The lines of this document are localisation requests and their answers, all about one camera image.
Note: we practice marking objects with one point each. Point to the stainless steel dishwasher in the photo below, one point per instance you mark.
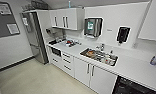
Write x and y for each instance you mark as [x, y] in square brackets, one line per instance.
[130, 87]

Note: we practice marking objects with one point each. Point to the brown bowl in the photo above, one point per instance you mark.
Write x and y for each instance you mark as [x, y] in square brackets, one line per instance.
[90, 53]

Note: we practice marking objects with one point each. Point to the chrome sink faucet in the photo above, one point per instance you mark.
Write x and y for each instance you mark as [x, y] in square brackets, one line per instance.
[100, 47]

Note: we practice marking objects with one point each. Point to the black built-in microwave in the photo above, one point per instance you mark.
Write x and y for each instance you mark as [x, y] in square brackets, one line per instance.
[56, 51]

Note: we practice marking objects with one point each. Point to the steel paper towel dispenser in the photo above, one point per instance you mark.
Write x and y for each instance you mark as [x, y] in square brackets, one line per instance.
[93, 27]

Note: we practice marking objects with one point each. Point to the black coffee machine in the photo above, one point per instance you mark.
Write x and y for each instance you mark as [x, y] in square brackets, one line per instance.
[51, 35]

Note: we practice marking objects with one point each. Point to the steel kitchen sink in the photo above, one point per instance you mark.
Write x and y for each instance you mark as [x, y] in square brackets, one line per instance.
[109, 55]

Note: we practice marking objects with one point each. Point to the white cup on plate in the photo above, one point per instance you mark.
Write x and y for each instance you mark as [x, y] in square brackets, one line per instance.
[108, 61]

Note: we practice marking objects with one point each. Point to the white base cabinet row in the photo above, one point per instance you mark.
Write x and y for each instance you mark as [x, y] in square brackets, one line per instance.
[94, 78]

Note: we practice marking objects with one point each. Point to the stainless steel refrigerator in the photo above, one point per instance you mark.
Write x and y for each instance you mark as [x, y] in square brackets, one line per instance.
[35, 36]

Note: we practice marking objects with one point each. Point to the slim bottle on cabinet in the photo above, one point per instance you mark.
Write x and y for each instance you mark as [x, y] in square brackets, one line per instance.
[69, 4]

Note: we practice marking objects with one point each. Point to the black soap dispenser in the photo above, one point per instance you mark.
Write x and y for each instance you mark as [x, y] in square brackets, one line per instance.
[123, 34]

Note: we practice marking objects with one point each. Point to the white paper on refrigerator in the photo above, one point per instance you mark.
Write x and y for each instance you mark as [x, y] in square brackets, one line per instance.
[25, 21]

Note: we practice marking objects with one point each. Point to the grey notice board with papers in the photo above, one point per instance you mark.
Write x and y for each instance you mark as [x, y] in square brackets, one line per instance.
[2, 21]

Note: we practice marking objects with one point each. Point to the white wall outlet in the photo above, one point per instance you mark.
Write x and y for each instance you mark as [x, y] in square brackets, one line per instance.
[134, 45]

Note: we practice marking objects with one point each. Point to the white wall cabinet three doors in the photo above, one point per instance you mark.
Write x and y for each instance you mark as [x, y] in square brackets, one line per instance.
[152, 20]

